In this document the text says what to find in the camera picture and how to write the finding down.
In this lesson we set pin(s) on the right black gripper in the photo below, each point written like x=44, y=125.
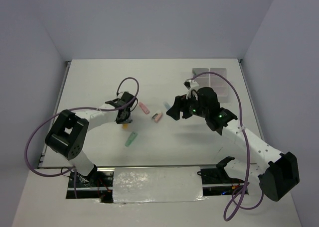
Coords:
x=180, y=104

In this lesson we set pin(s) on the pink stapler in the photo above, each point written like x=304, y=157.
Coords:
x=157, y=116

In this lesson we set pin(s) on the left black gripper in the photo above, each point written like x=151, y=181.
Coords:
x=127, y=120

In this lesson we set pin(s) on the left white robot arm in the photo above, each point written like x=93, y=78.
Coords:
x=68, y=133

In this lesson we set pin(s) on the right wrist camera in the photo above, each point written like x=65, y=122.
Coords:
x=190, y=84

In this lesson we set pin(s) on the left white organizer box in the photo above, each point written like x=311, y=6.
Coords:
x=204, y=79

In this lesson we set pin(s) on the pink correction tape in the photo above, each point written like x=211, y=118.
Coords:
x=144, y=108

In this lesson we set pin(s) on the blue highlighter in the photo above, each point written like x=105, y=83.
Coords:
x=166, y=105

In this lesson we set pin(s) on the right white organizer box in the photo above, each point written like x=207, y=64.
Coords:
x=218, y=84

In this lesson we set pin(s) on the silver foil cover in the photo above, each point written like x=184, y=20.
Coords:
x=157, y=185

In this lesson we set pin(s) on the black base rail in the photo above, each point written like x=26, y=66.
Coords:
x=215, y=182

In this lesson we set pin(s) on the green correction tape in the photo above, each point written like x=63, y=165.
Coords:
x=130, y=139

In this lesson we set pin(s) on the white organizer box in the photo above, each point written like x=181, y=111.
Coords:
x=218, y=84
x=204, y=79

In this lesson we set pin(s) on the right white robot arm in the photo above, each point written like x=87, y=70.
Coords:
x=279, y=171

